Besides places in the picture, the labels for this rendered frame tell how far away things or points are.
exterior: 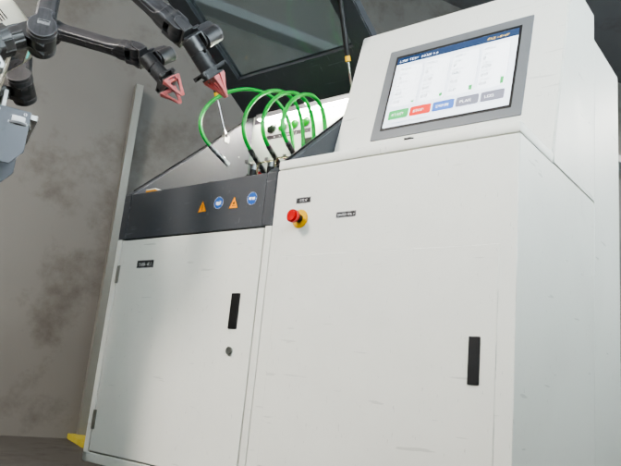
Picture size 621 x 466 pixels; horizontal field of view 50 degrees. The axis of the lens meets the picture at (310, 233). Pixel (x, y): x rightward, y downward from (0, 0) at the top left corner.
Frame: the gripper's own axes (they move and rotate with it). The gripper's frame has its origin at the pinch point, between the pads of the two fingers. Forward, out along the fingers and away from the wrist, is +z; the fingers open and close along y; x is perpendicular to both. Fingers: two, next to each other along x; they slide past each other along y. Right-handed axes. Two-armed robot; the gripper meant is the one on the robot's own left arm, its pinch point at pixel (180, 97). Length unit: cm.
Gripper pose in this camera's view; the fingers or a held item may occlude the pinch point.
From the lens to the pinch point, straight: 244.6
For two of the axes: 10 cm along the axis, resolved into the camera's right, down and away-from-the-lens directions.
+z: 6.5, 7.5, -1.0
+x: -6.8, 5.2, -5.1
